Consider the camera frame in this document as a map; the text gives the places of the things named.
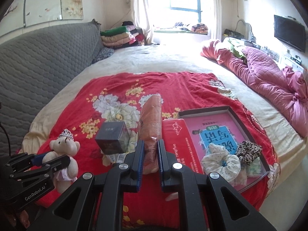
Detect window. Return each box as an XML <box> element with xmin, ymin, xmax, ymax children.
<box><xmin>148</xmin><ymin>0</ymin><xmax>213</xmax><ymax>30</ymax></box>

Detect green cloth on duvet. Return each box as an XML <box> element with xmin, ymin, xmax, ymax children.
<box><xmin>224</xmin><ymin>39</ymin><xmax>247</xmax><ymax>63</ymax></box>

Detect black wall television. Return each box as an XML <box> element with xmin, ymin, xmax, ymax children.
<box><xmin>274</xmin><ymin>15</ymin><xmax>306</xmax><ymax>53</ymax></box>

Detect white floral scrunchie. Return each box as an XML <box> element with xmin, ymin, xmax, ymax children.
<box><xmin>200</xmin><ymin>143</ymin><xmax>241</xmax><ymax>182</ymax></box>

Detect white curtain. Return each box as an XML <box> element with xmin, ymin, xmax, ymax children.
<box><xmin>130</xmin><ymin>0</ymin><xmax>154</xmax><ymax>45</ymax></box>

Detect black cable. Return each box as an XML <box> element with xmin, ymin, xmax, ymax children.
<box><xmin>0</xmin><ymin>122</ymin><xmax>12</xmax><ymax>157</ymax></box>

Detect red floral blanket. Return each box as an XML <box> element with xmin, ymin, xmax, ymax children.
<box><xmin>38</xmin><ymin>72</ymin><xmax>280</xmax><ymax>230</ymax></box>

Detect pink quilted duvet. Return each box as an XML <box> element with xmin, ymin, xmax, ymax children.
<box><xmin>200</xmin><ymin>40</ymin><xmax>307</xmax><ymax>138</ymax></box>

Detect clothes on window sill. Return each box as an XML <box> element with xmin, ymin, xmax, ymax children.
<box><xmin>174</xmin><ymin>22</ymin><xmax>208</xmax><ymax>34</ymax></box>

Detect green floral tissue packet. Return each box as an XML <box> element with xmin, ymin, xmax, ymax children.
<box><xmin>246</xmin><ymin>158</ymin><xmax>263</xmax><ymax>178</ymax></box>

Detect person's left hand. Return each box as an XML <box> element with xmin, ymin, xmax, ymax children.
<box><xmin>4</xmin><ymin>210</ymin><xmax>30</xmax><ymax>230</ymax></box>

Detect leopard print scrunchie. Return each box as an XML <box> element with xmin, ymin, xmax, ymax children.
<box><xmin>235</xmin><ymin>140</ymin><xmax>262</xmax><ymax>165</ymax></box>

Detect red tissue pack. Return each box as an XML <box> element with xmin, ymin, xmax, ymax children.
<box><xmin>162</xmin><ymin>119</ymin><xmax>204</xmax><ymax>174</ymax></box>

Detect patterned dark pillow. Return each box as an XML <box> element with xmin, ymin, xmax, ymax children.
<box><xmin>92</xmin><ymin>47</ymin><xmax>114</xmax><ymax>64</ymax></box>

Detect stack of folded clothes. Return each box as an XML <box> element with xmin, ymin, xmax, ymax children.
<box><xmin>100</xmin><ymin>21</ymin><xmax>145</xmax><ymax>49</ymax></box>

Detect floral wall painting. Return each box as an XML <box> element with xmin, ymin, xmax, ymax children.
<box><xmin>1</xmin><ymin>0</ymin><xmax>84</xmax><ymax>35</ymax></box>

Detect cream plush rabbit toy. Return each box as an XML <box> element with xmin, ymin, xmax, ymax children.
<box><xmin>165</xmin><ymin>192</ymin><xmax>178</xmax><ymax>202</ymax></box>

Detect dark blue small box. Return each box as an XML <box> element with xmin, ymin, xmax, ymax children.
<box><xmin>95</xmin><ymin>121</ymin><xmax>130</xmax><ymax>155</ymax></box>

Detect orange roll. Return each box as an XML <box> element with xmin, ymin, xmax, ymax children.
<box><xmin>138</xmin><ymin>94</ymin><xmax>162</xmax><ymax>175</ymax></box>

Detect grey quilted headboard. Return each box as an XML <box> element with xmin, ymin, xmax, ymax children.
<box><xmin>1</xmin><ymin>20</ymin><xmax>103</xmax><ymax>156</ymax></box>

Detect dark shallow box tray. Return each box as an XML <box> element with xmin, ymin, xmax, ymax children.
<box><xmin>178</xmin><ymin>106</ymin><xmax>269</xmax><ymax>193</ymax></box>

